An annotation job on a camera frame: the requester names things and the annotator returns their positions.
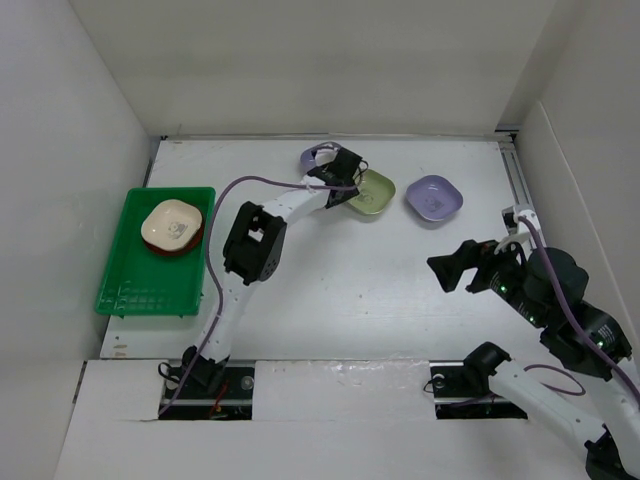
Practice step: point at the green plastic bin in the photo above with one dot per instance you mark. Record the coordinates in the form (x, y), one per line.
(138, 282)

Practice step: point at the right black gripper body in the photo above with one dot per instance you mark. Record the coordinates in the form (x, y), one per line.
(500, 271)

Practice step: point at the cream square dish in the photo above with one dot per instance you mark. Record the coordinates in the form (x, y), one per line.
(172, 225)

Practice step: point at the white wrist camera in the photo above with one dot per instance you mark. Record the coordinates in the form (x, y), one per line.
(325, 148)
(517, 217)

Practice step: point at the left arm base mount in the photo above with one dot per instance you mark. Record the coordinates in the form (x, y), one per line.
(232, 400)

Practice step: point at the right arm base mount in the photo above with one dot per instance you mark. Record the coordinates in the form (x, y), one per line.
(455, 398)

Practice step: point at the red round plate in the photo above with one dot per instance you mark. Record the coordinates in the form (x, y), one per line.
(165, 252)

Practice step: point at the green square dish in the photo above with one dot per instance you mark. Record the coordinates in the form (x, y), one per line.
(375, 193)

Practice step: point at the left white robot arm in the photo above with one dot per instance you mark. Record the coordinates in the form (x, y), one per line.
(252, 252)

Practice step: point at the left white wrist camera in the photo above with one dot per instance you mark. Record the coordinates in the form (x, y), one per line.
(325, 148)

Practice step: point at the upper left purple square dish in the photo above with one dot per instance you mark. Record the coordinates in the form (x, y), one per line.
(307, 163)

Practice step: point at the right purple square dish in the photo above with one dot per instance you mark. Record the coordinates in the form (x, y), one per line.
(434, 198)

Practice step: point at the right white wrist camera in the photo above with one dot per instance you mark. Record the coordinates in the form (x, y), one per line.
(517, 217)

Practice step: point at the right aluminium frame rail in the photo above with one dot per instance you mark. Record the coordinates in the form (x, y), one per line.
(507, 146)

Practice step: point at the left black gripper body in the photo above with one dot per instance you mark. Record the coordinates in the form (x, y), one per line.
(349, 193)

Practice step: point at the brown square dish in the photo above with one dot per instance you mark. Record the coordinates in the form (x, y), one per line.
(189, 246)

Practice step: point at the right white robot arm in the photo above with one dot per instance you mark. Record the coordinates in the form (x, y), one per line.
(546, 287)

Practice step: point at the purple square dish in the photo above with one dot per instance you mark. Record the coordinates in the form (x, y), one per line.
(307, 163)
(434, 198)

